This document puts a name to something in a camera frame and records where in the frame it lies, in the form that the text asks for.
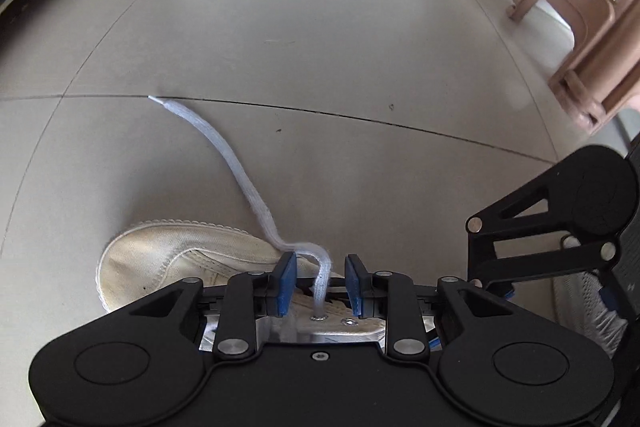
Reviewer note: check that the brown plastic stool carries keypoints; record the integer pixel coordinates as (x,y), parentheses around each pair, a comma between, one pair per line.
(580,17)

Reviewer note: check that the white shoelace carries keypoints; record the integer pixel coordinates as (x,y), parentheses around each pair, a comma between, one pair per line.
(241,179)

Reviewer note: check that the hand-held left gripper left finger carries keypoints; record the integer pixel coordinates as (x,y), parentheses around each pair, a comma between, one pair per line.
(286,287)

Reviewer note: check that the white canvas shoe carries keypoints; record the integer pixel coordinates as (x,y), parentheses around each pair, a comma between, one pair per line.
(150,257)

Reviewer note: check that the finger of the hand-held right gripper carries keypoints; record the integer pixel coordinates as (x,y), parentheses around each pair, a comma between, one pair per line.
(480,257)

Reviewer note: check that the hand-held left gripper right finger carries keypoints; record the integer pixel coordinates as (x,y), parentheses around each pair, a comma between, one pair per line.
(355,284)

